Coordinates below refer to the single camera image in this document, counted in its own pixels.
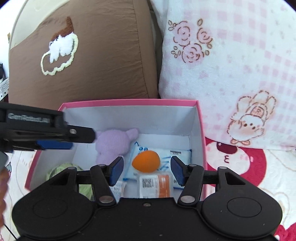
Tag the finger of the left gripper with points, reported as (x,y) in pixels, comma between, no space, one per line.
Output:
(54,145)

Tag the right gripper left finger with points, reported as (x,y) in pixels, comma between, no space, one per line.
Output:
(103,176)

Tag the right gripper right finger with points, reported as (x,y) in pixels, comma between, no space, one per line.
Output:
(191,178)

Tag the green yarn ball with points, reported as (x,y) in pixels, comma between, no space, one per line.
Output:
(84,189)

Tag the purple plush toy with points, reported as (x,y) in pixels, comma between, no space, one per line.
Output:
(111,144)

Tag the blue tissue pack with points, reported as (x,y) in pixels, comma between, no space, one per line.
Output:
(165,155)

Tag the orange white card box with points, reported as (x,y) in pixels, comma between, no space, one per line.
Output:
(155,186)

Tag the orange makeup sponge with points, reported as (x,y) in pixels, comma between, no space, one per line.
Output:
(146,162)

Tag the white wipes pack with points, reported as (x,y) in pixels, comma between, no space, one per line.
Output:
(118,190)

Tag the person left hand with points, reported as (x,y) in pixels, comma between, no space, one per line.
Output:
(4,178)

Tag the pink cardboard box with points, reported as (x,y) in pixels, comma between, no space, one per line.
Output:
(173,125)

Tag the bear print blanket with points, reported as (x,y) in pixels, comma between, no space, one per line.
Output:
(273,171)

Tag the brown cushion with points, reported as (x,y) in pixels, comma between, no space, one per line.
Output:
(66,51)

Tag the pink patterned pillow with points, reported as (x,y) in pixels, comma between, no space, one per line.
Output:
(237,59)

